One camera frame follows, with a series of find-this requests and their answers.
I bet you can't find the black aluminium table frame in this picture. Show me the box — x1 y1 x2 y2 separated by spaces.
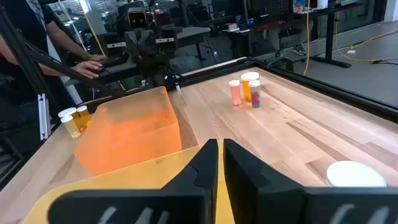
0 6 398 190

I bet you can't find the grey operator desk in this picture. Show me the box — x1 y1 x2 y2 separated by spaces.
63 60 141 86

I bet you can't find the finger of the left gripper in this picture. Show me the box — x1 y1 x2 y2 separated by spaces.
139 29 157 56
124 30 141 57

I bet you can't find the person's hand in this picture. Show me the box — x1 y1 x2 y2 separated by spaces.
70 60 103 80
83 53 108 62

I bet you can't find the thin yellow cable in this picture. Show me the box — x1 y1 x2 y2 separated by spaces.
83 12 108 57

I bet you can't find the large amber pill bottle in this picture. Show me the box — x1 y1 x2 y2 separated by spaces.
57 107 87 133

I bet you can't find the translucent orange plastic bin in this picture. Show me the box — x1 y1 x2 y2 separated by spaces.
73 86 183 177

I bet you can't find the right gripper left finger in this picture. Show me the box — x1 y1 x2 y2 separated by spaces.
46 138 220 224

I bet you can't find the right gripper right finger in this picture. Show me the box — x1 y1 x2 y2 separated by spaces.
223 138 398 224

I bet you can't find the small yellow pill bottle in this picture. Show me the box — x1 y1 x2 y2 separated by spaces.
60 115 82 139

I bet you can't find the black standing desk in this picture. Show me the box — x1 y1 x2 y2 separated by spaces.
292 0 364 68

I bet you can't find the silver frame bracket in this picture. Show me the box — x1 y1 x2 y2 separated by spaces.
37 93 51 141

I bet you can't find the person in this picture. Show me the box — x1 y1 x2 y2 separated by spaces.
0 0 108 131
266 9 313 57

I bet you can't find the white-capped amber pill bottle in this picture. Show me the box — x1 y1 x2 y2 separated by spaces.
325 161 388 188

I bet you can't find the translucent yellow plastic bin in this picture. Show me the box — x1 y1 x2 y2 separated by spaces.
22 139 236 224

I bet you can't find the black clamp handle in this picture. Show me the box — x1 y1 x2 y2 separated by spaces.
267 57 295 72

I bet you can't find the small black table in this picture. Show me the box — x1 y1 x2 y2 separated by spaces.
222 27 256 59

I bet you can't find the yellow floor cable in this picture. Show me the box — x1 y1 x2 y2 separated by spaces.
334 20 398 63

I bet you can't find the hanging yellow cable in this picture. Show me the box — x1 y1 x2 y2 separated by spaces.
303 0 312 76

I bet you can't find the large orange pill bottle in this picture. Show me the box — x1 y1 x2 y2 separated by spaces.
239 72 260 103

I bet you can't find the black pegboard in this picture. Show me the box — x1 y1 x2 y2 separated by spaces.
250 0 295 32

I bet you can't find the pink pill bottle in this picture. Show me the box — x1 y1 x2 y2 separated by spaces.
228 79 243 107

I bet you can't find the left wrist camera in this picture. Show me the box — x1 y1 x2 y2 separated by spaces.
126 7 149 30

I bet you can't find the red-pill clear bottle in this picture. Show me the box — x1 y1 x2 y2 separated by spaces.
248 80 262 109

